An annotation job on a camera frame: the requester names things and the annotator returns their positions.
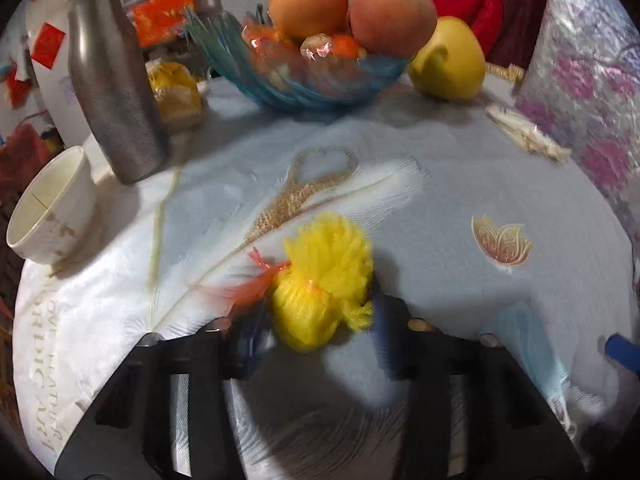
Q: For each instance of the white ceramic bowl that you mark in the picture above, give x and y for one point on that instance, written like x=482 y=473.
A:
x=54 y=212

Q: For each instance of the floral pillow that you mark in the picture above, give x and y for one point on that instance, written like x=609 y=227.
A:
x=582 y=89

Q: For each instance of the silver metal bottle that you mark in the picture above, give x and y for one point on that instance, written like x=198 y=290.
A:
x=110 y=81

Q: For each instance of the light blue face mask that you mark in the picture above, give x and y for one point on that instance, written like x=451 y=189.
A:
x=520 y=330

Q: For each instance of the white bed sheet tablecloth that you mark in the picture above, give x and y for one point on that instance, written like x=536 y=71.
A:
x=430 y=199

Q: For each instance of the red cushion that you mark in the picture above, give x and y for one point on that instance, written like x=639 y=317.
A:
x=484 y=17

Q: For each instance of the right peach in bowl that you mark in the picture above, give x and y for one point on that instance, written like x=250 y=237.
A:
x=396 y=28

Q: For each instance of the peach in bowl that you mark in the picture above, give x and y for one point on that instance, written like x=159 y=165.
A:
x=396 y=28
x=299 y=19

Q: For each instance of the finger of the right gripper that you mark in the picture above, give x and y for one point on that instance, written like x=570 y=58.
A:
x=619 y=349

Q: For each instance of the left peach in bowl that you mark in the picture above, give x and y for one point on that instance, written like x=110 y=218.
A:
x=299 y=19

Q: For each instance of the yellow pomelo fruit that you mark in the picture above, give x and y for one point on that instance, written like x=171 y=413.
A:
x=451 y=66

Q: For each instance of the yellow plastic bag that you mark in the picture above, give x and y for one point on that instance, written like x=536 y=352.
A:
x=176 y=95

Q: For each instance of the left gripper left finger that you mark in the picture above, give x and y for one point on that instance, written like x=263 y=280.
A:
x=126 y=431

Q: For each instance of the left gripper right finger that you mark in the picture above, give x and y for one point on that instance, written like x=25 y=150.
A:
x=510 y=431

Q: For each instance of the blue glass fruit bowl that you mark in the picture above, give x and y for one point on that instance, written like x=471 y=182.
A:
x=274 y=75

